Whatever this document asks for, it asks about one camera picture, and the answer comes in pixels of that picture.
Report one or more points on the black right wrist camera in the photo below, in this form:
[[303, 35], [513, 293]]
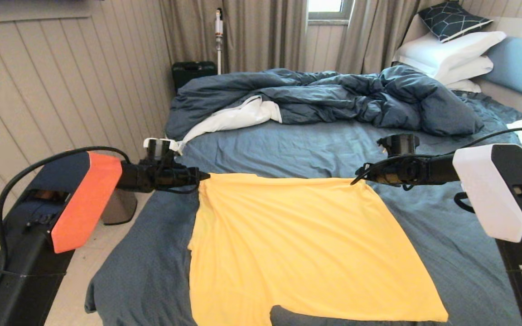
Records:
[[399, 144]]

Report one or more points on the beige trash bin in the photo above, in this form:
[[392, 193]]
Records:
[[120, 208]]

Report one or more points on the white stick vacuum cleaner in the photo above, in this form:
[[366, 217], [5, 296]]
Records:
[[219, 28]]

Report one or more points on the grey framed window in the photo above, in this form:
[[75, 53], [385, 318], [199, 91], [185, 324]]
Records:
[[326, 7]]

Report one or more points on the dark wall television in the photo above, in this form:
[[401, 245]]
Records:
[[39, 0]]

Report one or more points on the dark blue duvet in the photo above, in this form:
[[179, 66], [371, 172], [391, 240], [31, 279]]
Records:
[[333, 93]]

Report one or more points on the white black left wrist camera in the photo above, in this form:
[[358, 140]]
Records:
[[159, 147]]

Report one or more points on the beige window curtain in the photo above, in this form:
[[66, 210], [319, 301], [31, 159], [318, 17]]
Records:
[[369, 34], [261, 34]]

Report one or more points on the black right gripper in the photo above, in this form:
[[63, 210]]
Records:
[[399, 174]]

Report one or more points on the bed with blue sheet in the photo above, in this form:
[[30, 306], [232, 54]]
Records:
[[311, 145]]

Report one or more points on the yellow polo shirt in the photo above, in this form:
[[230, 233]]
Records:
[[306, 244]]

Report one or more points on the dark patterned cushion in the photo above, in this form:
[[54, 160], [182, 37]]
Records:
[[452, 19]]

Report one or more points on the dark green hard case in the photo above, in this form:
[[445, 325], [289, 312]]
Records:
[[193, 72]]

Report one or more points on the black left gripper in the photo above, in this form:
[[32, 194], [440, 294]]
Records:
[[166, 176]]

